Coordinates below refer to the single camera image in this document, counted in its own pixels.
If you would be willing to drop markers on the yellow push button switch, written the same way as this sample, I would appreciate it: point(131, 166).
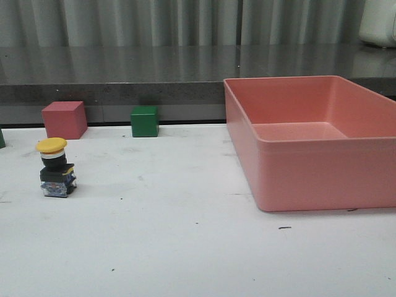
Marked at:
point(57, 177)

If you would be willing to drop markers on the green cube block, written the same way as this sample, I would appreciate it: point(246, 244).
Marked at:
point(144, 121)

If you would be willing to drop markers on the grey stone counter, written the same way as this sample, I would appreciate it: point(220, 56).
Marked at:
point(184, 82)

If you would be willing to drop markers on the pink plastic bin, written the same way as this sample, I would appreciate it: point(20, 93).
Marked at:
point(313, 142)

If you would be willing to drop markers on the pink cube block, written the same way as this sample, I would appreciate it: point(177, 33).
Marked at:
point(65, 119)

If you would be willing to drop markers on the green block at left edge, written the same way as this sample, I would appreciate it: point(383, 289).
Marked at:
point(2, 141)

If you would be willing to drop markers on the white appliance on counter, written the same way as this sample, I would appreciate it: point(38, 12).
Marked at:
point(377, 26)

